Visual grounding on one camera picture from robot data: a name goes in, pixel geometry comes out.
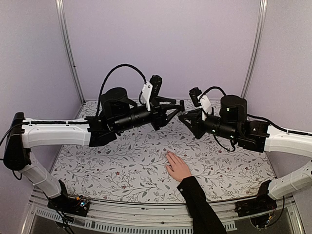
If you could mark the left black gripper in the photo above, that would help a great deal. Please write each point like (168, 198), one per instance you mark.
(159, 111)

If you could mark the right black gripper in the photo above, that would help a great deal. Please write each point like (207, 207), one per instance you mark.
(194, 116)

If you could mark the black nail polish cap brush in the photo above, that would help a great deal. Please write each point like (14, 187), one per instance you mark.
(182, 105)

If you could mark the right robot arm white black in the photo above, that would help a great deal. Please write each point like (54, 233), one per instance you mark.
(258, 135)

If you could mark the black sleeved forearm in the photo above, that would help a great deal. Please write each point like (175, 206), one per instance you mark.
(205, 220)

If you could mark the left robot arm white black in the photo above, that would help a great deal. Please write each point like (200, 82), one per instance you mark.
(118, 114)

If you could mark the person's bare hand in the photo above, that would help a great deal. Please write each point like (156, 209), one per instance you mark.
(176, 167)

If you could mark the floral patterned table mat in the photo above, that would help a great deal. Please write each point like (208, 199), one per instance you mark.
(132, 168)

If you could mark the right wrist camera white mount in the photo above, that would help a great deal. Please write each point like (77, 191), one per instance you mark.
(200, 100)

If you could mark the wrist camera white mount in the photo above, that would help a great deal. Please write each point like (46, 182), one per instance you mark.
(149, 91)
(200, 100)

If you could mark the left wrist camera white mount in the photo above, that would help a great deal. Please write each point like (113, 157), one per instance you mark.
(149, 91)

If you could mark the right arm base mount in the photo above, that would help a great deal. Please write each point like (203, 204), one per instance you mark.
(261, 203)

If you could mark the right aluminium frame post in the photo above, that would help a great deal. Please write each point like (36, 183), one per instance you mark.
(255, 48)

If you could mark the aluminium frame post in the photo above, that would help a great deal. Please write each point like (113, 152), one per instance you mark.
(255, 48)
(68, 49)

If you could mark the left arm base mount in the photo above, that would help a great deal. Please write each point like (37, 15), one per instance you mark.
(78, 205)

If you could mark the front aluminium slotted rail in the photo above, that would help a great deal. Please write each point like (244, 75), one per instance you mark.
(110, 217)

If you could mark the left aluminium frame post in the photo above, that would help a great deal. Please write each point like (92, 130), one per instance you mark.
(68, 49)

